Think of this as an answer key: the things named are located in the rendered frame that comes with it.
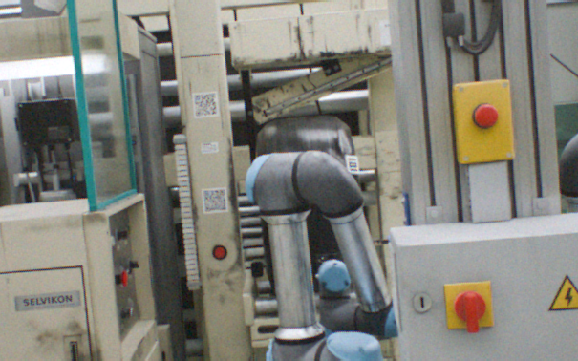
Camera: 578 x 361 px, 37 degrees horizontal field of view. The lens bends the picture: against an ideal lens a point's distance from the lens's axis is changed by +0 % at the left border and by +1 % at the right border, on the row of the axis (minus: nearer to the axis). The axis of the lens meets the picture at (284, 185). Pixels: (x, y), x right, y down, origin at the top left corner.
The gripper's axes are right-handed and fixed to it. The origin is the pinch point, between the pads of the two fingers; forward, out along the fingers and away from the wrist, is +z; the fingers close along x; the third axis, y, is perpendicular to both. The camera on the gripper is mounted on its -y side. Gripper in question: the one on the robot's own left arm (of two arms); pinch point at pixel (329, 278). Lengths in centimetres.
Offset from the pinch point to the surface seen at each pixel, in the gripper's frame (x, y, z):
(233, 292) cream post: 28.5, -2.9, 24.5
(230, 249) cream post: 28.1, 10.2, 22.9
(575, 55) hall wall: -388, 216, 910
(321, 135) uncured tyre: -1.9, 41.1, 10.3
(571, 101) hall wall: -378, 156, 916
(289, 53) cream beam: 4, 73, 41
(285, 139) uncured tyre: 8.7, 40.6, 9.9
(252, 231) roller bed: 23, 15, 62
